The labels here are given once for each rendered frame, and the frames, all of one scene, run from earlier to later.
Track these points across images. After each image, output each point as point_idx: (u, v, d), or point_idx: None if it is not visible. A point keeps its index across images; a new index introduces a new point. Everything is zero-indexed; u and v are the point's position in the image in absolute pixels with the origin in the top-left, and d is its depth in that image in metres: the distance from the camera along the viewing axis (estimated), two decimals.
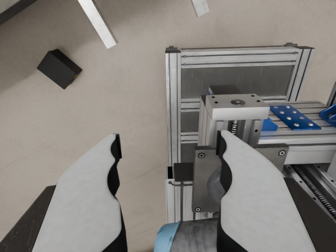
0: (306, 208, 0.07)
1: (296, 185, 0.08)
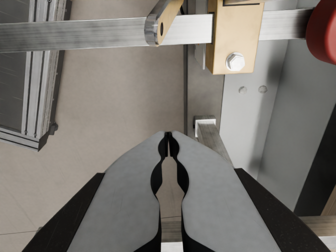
0: (256, 194, 0.08)
1: (245, 174, 0.08)
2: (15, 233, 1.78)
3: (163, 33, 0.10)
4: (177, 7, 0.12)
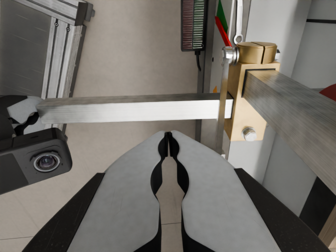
0: (256, 194, 0.08)
1: (245, 174, 0.08)
2: (21, 237, 1.83)
3: None
4: (221, 143, 0.18)
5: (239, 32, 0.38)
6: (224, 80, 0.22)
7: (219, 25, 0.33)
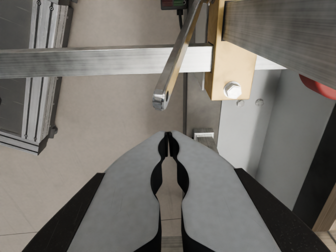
0: (256, 194, 0.08)
1: (245, 174, 0.08)
2: (13, 234, 1.78)
3: (168, 98, 0.11)
4: (180, 64, 0.13)
5: None
6: (194, 4, 0.18)
7: None
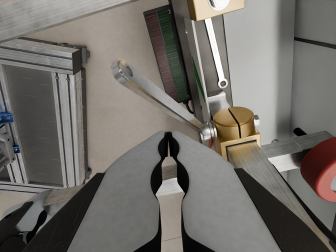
0: (256, 194, 0.08)
1: (245, 174, 0.08)
2: None
3: (132, 77, 0.11)
4: (160, 97, 0.14)
5: (221, 77, 0.37)
6: (188, 115, 0.21)
7: (208, 141, 0.35)
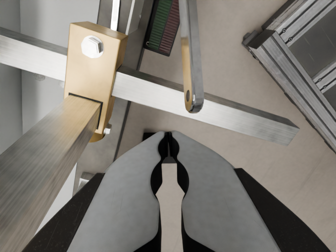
0: (256, 194, 0.08)
1: (245, 174, 0.08)
2: None
3: (189, 89, 0.10)
4: (185, 29, 0.11)
5: None
6: None
7: None
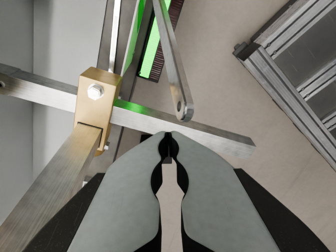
0: (256, 194, 0.08)
1: (245, 174, 0.08)
2: None
3: (180, 100, 0.11)
4: (170, 61, 0.13)
5: None
6: (158, 14, 0.18)
7: None
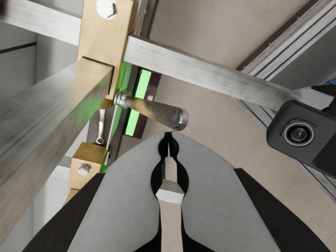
0: (256, 194, 0.08)
1: (245, 174, 0.08)
2: None
3: (174, 112, 0.12)
4: (156, 107, 0.15)
5: None
6: (134, 109, 0.23)
7: None
